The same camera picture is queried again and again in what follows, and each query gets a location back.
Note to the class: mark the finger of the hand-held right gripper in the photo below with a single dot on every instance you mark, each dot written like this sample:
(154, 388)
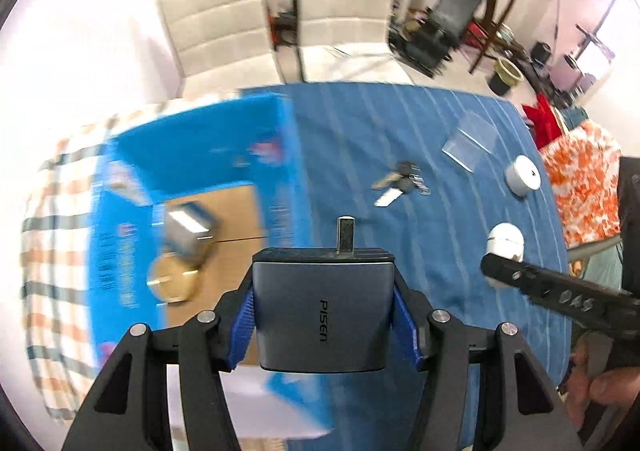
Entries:
(550, 288)

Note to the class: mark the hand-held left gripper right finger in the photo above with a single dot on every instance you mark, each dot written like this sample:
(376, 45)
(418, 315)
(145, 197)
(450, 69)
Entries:
(406, 331)

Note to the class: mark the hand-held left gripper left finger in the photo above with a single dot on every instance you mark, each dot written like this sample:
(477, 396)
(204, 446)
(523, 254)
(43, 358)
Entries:
(242, 331)

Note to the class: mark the grey power adapter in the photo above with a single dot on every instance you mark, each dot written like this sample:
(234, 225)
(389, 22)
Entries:
(320, 311)

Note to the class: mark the blue cardboard box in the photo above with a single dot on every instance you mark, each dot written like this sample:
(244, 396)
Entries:
(200, 141)

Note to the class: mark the person's right hand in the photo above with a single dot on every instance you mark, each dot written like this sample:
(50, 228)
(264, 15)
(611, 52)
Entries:
(607, 388)

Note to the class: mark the orange floral cloth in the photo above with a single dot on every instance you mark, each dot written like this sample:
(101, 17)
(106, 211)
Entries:
(582, 181)

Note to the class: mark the white egg-shaped case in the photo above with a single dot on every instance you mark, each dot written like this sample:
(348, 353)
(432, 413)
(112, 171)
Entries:
(505, 241)

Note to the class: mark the round gold disc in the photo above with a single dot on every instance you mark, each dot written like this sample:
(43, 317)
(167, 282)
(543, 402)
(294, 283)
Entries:
(172, 281)

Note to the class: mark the small grey box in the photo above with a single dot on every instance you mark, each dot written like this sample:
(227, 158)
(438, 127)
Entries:
(192, 228)

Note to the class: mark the white tape roll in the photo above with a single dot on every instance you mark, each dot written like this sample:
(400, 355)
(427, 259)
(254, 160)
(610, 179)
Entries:
(522, 176)

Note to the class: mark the red cloth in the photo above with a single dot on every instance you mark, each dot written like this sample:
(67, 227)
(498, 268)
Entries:
(545, 121)

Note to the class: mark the bunch of keys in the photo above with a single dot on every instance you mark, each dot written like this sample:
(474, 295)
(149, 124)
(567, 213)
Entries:
(400, 178)

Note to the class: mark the clear acrylic holder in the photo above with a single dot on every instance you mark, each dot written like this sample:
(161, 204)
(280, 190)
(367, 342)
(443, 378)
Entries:
(470, 143)

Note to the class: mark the dark flower pot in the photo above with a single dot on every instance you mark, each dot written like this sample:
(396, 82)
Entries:
(505, 76)

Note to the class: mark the blue striped tablecloth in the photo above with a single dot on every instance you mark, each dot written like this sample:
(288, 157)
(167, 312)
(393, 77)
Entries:
(380, 131)

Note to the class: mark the checked cloth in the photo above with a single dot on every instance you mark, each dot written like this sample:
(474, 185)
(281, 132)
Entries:
(55, 231)

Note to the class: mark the brown wooden chair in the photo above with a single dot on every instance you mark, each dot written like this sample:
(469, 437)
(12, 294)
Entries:
(495, 1)

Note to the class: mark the black weight bench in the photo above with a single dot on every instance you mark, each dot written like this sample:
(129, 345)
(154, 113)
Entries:
(450, 16)

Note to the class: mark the white padded chair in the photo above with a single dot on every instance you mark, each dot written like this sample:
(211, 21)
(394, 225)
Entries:
(220, 26)
(342, 16)

